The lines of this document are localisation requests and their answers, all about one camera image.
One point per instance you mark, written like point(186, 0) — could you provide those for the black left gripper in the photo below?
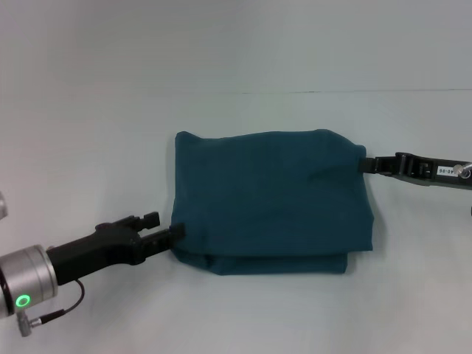
point(96, 250)

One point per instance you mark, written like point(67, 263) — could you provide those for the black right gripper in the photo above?
point(435, 171)

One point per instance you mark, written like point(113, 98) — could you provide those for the teal blue shirt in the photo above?
point(269, 199)

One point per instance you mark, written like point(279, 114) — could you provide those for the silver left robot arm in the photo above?
point(26, 280)

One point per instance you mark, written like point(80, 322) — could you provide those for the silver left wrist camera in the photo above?
point(3, 206)

